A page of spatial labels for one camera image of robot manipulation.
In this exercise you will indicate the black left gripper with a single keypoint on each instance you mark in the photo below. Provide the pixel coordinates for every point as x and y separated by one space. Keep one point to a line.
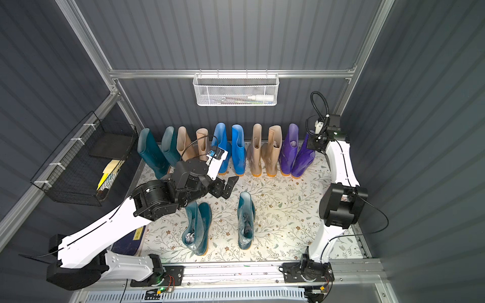
217 186

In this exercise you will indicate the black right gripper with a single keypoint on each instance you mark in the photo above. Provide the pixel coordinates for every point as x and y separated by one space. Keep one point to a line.
316 137

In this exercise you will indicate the purple rain boot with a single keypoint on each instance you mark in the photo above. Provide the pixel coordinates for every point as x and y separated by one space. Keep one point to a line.
304 159
289 150

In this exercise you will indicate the blue rain boot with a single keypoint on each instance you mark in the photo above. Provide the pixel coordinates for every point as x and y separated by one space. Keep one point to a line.
220 139
238 149

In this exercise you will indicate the beige rain boot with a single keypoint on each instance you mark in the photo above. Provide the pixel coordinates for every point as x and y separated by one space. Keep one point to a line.
203 143
271 150
254 151
184 145

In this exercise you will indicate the teal rain boot back row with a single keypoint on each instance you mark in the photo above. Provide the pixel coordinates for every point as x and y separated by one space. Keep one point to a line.
169 146

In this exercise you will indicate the teal rain boot carried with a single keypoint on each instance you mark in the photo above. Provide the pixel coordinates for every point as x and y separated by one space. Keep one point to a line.
151 153

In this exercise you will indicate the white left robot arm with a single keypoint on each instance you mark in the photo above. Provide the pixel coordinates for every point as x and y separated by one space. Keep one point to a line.
84 258

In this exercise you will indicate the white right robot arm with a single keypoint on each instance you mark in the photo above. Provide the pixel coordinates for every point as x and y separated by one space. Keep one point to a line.
341 204

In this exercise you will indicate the white tube in basket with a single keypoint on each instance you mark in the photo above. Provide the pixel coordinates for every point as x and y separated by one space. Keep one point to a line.
262 99

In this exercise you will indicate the dark blue book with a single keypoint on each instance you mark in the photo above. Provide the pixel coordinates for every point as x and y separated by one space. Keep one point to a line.
130 243

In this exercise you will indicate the yellow sticky notes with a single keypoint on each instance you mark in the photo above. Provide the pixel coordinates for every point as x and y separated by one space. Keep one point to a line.
110 173

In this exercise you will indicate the white vent grille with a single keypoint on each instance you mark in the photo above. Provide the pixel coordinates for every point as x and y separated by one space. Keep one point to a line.
252 294

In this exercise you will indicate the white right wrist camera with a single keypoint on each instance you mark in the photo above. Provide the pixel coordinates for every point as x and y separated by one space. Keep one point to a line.
318 126

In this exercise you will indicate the white wire wall basket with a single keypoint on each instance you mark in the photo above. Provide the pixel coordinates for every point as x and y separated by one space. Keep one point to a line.
221 91

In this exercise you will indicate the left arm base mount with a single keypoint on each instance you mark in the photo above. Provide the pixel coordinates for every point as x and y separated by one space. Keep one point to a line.
167 276

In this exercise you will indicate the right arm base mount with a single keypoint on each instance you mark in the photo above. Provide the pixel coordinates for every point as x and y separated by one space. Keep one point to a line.
307 270

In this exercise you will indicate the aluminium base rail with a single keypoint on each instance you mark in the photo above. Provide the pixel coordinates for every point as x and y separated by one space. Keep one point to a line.
267 274

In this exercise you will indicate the black wire side basket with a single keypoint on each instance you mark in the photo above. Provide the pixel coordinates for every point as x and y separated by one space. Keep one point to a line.
71 174

